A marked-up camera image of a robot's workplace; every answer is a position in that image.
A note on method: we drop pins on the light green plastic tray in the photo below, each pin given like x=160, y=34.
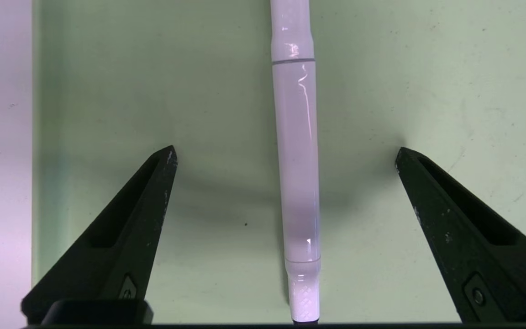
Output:
x=153, y=91

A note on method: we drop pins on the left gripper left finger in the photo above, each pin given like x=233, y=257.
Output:
x=121, y=256

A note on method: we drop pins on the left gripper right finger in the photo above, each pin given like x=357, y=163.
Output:
x=473, y=256

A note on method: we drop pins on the white marker pen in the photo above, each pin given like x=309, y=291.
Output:
x=296, y=160

